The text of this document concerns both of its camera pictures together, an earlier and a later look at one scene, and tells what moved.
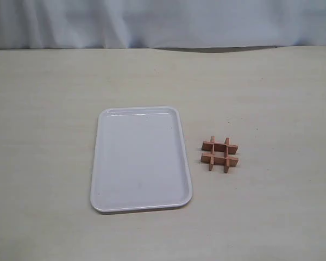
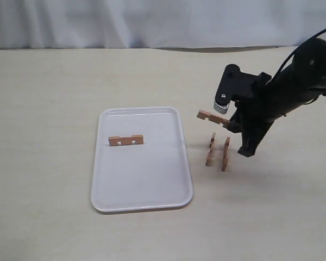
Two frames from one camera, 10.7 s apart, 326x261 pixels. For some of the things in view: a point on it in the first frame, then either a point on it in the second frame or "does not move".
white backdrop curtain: x=141 y=24 does not move
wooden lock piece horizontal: x=219 y=147 → x=204 y=114
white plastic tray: x=139 y=161 does not move
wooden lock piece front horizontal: x=218 y=159 → x=130 y=140
